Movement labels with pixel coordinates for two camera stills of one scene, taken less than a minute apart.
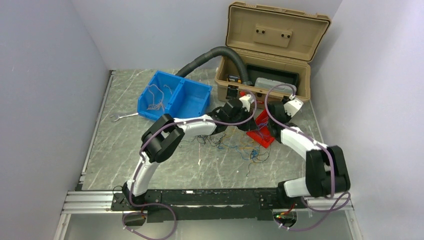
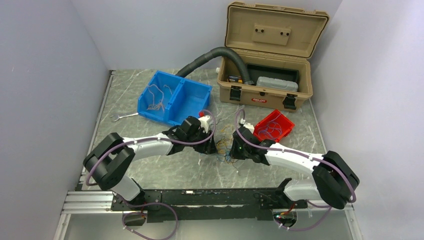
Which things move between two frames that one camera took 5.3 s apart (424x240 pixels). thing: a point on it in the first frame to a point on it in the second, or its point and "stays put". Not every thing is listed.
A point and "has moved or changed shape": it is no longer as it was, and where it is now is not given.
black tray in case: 254,71 stays put
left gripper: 249,125 to 207,147
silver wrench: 118,117 stays put
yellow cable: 237,140 has moved or changed shape
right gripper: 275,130 to 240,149
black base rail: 174,205 stays put
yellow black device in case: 234,79 stays put
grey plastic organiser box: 266,83 stays put
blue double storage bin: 173,95 stays put
